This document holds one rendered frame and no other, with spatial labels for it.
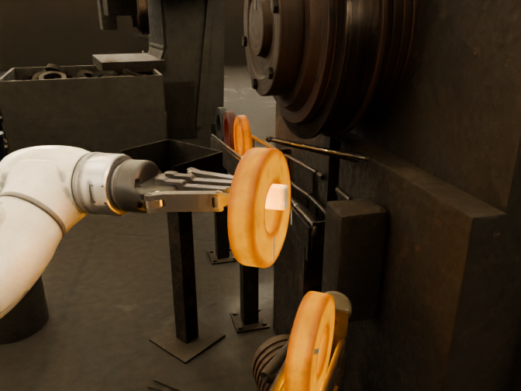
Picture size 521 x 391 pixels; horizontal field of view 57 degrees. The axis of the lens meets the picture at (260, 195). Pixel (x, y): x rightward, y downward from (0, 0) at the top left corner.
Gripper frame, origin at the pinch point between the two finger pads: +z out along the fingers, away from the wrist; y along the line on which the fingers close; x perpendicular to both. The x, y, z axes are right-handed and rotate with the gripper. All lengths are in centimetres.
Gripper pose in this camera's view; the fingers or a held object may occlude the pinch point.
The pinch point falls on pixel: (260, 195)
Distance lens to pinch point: 62.1
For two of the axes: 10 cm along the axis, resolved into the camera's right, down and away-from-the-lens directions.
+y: -3.3, 3.4, -8.8
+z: 9.4, 0.7, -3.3
